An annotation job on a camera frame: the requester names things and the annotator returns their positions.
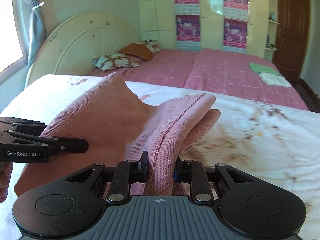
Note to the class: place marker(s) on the brown wooden door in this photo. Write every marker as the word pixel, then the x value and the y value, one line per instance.
pixel 292 37

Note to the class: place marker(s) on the orange brown pillow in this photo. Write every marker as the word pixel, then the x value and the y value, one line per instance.
pixel 138 50

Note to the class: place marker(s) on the pink knit sweater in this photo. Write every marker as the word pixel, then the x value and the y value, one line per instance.
pixel 119 126

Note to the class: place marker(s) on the cream round headboard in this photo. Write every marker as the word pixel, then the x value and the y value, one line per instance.
pixel 71 47

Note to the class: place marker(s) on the person left hand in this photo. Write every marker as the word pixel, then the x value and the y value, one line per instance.
pixel 5 177

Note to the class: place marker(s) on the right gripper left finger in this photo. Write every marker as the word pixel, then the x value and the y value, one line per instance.
pixel 127 173

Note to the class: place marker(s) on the green folded cloth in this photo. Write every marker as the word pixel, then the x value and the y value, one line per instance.
pixel 258 69

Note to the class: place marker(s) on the pink checked bedspread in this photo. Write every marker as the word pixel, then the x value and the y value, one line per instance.
pixel 212 71

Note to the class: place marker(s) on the white folded cloth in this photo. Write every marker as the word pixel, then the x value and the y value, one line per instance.
pixel 274 80

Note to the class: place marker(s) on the blue curtain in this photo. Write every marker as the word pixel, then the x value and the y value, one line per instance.
pixel 36 29

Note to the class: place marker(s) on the upper right pink poster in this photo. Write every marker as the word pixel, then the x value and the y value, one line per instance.
pixel 236 9

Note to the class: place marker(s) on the lower right pink poster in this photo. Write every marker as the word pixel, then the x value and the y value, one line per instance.
pixel 234 35

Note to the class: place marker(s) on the white floral bed sheet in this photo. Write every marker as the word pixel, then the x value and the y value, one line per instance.
pixel 275 143

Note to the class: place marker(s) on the floral patterned pillow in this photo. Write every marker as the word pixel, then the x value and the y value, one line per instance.
pixel 114 61

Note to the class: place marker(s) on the cream wardrobe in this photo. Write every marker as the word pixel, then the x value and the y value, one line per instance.
pixel 158 22

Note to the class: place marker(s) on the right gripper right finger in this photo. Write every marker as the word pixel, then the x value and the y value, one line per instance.
pixel 193 173

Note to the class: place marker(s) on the lower left pink poster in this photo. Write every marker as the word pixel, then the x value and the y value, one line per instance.
pixel 188 32

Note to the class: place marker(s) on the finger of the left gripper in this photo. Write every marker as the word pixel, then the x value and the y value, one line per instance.
pixel 63 144

